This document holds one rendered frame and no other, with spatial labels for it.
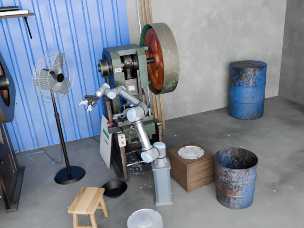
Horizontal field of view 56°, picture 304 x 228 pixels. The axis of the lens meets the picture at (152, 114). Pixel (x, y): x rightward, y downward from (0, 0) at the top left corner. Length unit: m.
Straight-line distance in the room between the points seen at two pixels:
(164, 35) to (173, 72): 0.41
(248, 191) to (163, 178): 0.82
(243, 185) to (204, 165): 0.52
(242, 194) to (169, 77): 1.40
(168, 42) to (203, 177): 1.51
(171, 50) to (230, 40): 2.35
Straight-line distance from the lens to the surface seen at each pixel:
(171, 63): 3.08
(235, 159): 3.24
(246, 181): 2.93
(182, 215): 3.03
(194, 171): 3.18
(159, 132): 3.40
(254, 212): 3.12
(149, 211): 2.60
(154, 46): 3.46
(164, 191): 3.05
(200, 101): 5.24
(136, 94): 3.37
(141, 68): 3.27
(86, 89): 4.48
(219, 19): 5.14
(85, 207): 2.75
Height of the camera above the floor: 2.01
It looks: 22 degrees down
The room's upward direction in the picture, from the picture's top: 5 degrees counter-clockwise
